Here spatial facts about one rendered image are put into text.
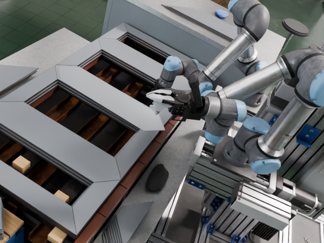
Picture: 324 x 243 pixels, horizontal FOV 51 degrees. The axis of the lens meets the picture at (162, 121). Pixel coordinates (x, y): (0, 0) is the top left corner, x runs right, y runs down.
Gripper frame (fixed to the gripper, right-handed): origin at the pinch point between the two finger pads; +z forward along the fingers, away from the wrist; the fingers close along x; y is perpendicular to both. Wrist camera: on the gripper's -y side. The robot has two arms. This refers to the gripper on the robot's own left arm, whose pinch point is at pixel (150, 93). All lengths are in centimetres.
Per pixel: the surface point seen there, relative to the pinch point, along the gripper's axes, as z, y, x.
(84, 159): 15, 57, 25
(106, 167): 4, 58, 22
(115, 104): -2, 52, 65
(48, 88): 35, 52, 74
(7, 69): 60, 55, 92
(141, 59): -21, 45, 114
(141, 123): -16, 53, 53
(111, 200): 2, 63, 6
